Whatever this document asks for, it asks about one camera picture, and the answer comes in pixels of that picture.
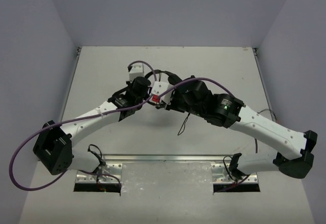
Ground thin black side wire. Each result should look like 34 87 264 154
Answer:
258 108 280 123

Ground left aluminium base plate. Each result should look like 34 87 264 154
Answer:
75 161 123 184

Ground aluminium base plate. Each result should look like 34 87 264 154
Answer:
211 161 258 185
75 161 123 184

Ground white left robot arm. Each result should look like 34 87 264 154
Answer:
33 76 151 175

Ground aluminium table rail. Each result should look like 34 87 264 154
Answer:
99 153 271 162

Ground thin black base wire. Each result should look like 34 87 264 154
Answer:
87 144 106 166
222 155 250 184

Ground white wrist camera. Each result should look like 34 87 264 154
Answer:
151 81 172 105
128 64 144 82

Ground black headset with microphone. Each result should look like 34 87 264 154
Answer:
145 69 182 86

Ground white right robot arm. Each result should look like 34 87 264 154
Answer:
167 78 317 179

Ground right aluminium base plate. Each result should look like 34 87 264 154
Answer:
211 161 258 185

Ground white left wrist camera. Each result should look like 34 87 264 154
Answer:
128 64 144 82

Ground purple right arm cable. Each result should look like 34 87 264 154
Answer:
142 77 260 153

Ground thin black left base wire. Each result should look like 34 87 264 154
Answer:
87 144 106 166

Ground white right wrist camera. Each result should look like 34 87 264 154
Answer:
151 81 172 105

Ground thin black right base wire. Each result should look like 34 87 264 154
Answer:
222 155 250 184

